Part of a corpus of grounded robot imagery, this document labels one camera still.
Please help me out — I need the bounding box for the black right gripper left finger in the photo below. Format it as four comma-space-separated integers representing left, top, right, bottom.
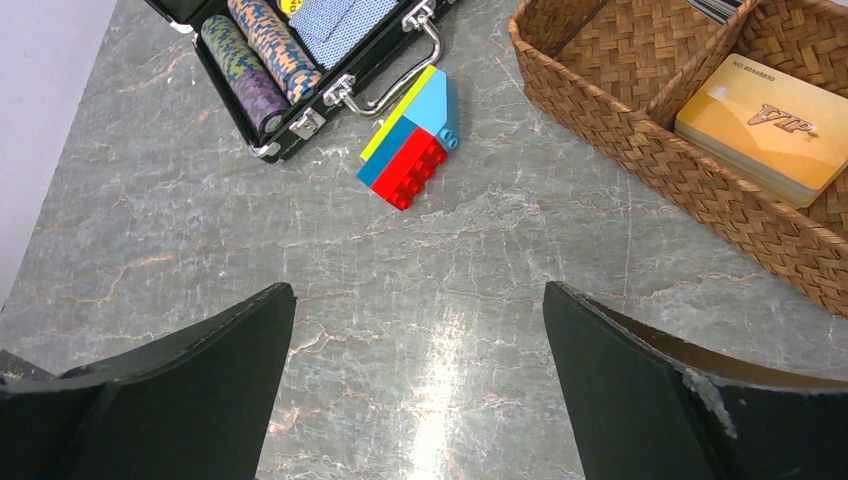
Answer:
1, 282, 296, 479

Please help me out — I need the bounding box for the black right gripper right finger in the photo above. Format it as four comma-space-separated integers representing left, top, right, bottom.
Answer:
543, 281, 847, 479

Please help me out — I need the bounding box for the gold VIP card stack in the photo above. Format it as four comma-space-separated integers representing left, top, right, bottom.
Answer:
674, 53, 847, 208

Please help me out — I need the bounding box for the blue playing card deck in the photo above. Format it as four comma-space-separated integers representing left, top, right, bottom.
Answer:
289, 0, 397, 70

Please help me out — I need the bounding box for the dark card stack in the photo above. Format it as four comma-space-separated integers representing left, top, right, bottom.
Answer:
685, 0, 744, 24

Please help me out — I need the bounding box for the woven wicker basket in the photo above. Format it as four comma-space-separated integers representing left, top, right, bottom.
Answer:
508, 0, 847, 316

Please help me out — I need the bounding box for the green purple chip stack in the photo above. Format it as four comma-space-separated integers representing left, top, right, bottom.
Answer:
200, 15, 290, 134

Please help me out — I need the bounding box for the orange blue chip stack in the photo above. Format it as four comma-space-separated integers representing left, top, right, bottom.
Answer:
228, 0, 322, 104

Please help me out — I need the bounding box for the black poker chip case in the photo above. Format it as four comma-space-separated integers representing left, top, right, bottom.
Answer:
148, 1, 452, 163

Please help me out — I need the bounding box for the colourful toy brick block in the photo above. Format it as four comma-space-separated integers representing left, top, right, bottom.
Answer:
357, 66, 460, 211

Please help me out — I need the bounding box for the yellow dealer chip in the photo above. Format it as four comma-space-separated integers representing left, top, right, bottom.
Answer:
277, 0, 304, 18

